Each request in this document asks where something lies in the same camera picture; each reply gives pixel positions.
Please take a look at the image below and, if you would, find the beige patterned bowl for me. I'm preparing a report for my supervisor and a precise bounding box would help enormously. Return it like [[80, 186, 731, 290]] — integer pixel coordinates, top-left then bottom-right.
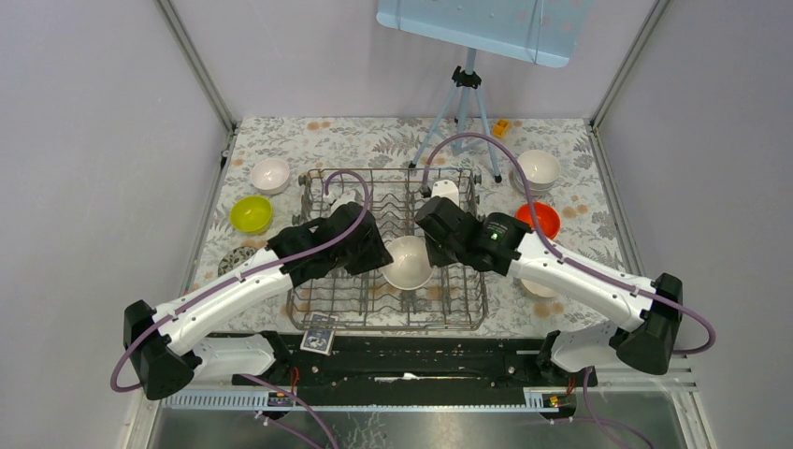
[[520, 280, 558, 299], [381, 236, 434, 291]]

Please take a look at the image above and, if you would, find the grey wire dish rack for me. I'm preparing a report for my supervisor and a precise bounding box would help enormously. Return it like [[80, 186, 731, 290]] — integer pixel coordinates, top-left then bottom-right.
[[286, 168, 488, 331]]

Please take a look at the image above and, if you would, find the orange bowl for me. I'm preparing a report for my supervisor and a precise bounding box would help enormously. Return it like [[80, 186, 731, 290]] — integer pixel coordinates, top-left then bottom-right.
[[514, 202, 561, 239]]

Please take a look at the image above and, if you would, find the white ribbed bowl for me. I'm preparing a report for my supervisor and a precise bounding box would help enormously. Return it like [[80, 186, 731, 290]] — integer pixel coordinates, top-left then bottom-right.
[[510, 172, 554, 197], [517, 150, 561, 186]]

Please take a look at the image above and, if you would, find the yellow-green bowl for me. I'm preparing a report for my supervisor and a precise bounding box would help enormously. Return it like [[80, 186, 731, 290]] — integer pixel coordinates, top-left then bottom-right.
[[229, 196, 273, 235]]

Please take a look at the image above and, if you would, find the pink patterned bowl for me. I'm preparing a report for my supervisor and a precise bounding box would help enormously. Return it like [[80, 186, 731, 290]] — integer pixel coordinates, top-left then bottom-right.
[[217, 246, 258, 277]]

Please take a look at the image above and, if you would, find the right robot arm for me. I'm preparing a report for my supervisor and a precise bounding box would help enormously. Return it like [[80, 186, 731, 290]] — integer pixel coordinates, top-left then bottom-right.
[[415, 197, 682, 385]]

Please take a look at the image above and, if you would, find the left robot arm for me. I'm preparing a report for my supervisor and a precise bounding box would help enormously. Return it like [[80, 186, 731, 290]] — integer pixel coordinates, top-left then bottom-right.
[[110, 202, 393, 400]]

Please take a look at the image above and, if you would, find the floral tablecloth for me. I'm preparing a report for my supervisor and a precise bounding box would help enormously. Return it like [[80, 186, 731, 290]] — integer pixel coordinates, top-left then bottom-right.
[[193, 118, 625, 338]]

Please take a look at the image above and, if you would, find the blue playing card box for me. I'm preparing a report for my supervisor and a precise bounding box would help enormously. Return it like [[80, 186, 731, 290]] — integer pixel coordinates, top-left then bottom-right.
[[299, 312, 336, 355]]

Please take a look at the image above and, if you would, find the orange toy block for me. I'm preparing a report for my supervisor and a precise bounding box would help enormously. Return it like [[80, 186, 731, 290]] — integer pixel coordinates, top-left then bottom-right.
[[491, 119, 512, 138]]

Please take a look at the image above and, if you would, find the light blue tripod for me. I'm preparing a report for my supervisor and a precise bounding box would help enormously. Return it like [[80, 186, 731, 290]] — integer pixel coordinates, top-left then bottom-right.
[[408, 48, 503, 183]]

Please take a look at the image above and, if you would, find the light blue board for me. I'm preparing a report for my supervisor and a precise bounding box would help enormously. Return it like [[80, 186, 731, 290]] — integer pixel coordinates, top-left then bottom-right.
[[376, 0, 592, 68]]

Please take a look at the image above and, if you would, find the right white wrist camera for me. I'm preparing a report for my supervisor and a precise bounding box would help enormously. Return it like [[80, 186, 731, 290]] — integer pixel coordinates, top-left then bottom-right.
[[421, 179, 460, 208]]

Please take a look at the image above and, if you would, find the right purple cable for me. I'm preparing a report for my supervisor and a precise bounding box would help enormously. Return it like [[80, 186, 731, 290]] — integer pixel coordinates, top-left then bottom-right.
[[420, 131, 718, 356]]

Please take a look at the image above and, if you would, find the purple cable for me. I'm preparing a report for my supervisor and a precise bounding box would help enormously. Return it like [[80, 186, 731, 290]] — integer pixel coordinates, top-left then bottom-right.
[[420, 131, 718, 356], [109, 170, 373, 395]]

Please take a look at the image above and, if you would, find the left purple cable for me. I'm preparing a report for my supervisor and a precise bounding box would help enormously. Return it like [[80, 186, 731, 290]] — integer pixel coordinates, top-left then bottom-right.
[[109, 170, 373, 395]]

